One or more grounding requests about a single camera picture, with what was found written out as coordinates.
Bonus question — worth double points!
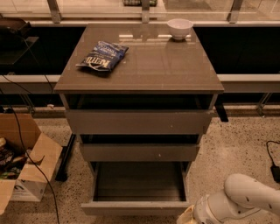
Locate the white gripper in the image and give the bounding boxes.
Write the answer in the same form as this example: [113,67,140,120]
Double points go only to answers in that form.
[176,191,260,224]

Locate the grey bottom drawer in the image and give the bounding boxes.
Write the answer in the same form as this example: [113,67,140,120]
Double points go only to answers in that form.
[81,162,189,216]

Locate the grey drawer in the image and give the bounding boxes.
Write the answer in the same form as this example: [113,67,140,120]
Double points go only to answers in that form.
[66,109,213,135]
[81,162,189,216]
[80,135,200,162]

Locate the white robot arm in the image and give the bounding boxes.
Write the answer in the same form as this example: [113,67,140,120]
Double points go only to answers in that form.
[176,173,280,224]

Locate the grey middle drawer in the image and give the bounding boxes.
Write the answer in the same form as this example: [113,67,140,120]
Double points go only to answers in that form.
[80,135,200,162]

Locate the grey drawer cabinet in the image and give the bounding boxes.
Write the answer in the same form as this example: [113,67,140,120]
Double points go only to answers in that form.
[53,23,225,165]

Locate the grey top drawer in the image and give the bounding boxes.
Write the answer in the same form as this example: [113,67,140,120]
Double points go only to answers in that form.
[66,109,213,135]

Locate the black table leg right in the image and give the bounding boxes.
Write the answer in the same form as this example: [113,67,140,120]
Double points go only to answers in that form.
[215,103,228,123]

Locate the black table leg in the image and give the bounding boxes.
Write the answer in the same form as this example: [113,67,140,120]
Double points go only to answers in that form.
[215,103,228,123]
[55,134,76,182]

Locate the black table leg left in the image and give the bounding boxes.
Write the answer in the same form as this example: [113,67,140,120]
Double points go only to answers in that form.
[55,134,76,182]

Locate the open cardboard box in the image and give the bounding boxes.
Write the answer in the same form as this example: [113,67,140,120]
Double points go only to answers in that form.
[0,114,62,214]

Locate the blue Kettle chips bag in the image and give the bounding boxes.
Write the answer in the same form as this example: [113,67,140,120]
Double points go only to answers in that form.
[76,41,129,72]

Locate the snack items in box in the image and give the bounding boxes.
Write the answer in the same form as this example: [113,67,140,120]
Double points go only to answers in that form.
[0,137,27,179]

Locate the white bowl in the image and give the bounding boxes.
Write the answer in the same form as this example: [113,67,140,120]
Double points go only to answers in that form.
[167,18,193,40]

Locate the dark equipment on left shelf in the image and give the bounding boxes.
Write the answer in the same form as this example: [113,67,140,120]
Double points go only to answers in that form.
[0,18,39,67]

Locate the black power adapter with cable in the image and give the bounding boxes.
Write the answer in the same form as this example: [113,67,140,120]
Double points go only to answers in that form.
[266,141,280,183]

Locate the black cable on left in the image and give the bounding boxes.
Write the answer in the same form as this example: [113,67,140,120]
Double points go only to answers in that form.
[0,73,61,224]

